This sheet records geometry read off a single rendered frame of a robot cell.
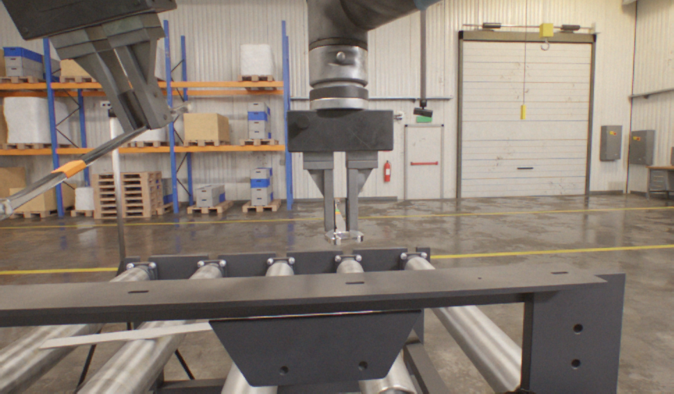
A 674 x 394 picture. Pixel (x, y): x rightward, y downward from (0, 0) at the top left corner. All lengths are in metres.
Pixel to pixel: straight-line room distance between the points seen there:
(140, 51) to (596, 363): 0.81
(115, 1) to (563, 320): 0.74
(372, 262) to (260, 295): 1.08
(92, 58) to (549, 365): 0.77
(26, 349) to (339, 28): 1.04
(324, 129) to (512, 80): 10.99
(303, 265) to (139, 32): 1.28
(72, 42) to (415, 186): 9.75
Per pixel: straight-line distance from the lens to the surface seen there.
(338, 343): 0.60
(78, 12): 0.38
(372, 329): 0.60
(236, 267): 1.56
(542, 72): 11.88
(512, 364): 0.89
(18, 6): 0.42
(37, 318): 0.73
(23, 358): 1.15
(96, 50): 0.39
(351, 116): 0.41
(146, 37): 0.36
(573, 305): 0.71
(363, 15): 0.39
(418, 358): 1.09
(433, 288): 0.53
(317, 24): 0.43
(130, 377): 0.93
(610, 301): 0.76
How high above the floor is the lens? 1.37
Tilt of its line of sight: 5 degrees down
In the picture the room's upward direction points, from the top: 1 degrees counter-clockwise
